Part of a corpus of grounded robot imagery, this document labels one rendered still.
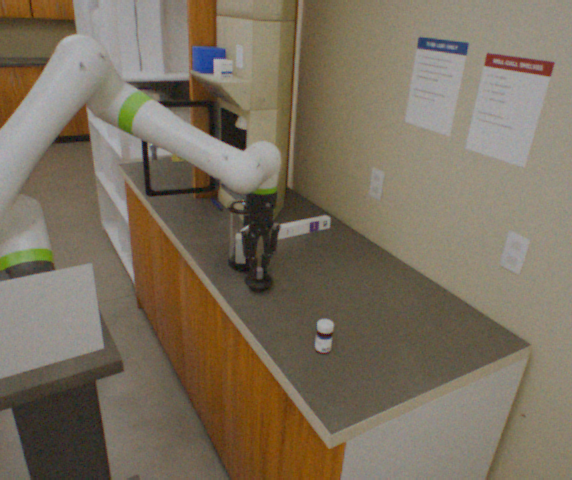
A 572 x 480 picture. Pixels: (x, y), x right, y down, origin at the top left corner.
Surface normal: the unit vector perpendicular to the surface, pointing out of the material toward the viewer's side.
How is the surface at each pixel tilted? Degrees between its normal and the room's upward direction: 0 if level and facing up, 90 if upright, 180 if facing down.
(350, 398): 0
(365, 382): 0
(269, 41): 90
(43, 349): 90
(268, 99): 90
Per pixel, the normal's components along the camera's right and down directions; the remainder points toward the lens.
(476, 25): -0.86, 0.18
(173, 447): 0.06, -0.89
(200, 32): 0.51, 0.41
